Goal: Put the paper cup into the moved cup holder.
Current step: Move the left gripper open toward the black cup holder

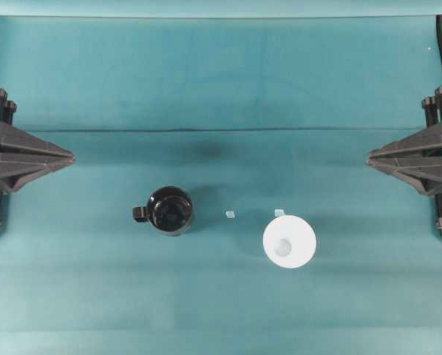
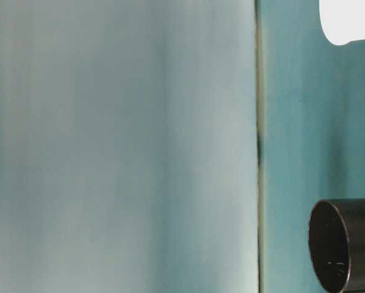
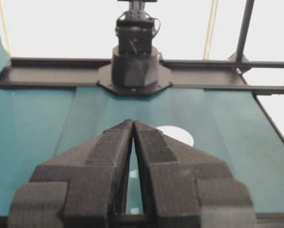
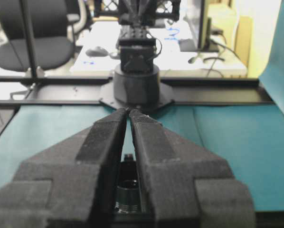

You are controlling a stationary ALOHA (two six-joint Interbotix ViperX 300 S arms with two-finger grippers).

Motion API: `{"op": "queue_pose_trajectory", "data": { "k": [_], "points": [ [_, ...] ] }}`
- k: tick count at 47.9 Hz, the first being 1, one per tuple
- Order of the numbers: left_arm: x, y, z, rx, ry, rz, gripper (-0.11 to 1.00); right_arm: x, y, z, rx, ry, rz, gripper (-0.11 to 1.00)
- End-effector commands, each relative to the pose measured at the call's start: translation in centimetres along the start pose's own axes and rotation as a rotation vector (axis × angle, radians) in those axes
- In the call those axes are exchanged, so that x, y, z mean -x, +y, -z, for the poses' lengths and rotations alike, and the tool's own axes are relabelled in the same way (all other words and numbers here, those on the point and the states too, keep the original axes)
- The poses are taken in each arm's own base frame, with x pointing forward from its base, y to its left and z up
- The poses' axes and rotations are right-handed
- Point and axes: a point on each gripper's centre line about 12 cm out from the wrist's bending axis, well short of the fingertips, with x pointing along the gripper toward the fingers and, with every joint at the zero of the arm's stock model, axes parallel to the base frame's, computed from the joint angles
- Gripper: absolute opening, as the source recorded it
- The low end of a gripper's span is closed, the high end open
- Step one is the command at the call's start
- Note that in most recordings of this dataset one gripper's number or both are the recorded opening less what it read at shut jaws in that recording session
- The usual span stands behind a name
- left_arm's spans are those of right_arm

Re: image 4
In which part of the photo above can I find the teal table cloth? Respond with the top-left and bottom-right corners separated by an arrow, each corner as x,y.
0,105 -> 284,211

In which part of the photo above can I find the teal backdrop sheet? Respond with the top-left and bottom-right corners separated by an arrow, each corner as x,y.
259,0 -> 284,114

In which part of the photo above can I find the black office chair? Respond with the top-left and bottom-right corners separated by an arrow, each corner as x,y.
0,0 -> 75,72

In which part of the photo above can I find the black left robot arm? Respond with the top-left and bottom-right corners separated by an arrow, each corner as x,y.
94,0 -> 180,112

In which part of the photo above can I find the black aluminium frame rail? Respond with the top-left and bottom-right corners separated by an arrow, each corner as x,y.
0,76 -> 274,107

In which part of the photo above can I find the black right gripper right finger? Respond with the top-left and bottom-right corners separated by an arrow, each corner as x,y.
129,110 -> 256,228

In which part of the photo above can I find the computer monitor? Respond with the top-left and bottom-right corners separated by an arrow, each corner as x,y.
178,0 -> 219,53

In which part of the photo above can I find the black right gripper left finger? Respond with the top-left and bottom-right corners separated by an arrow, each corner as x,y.
0,108 -> 127,228

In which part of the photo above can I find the black vertical frame post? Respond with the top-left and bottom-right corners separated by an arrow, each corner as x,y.
19,0 -> 45,80

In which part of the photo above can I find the black cup holder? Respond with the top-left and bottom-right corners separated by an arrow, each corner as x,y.
115,154 -> 153,215

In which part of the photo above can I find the white desk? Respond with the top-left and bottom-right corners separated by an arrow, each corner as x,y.
70,21 -> 247,78

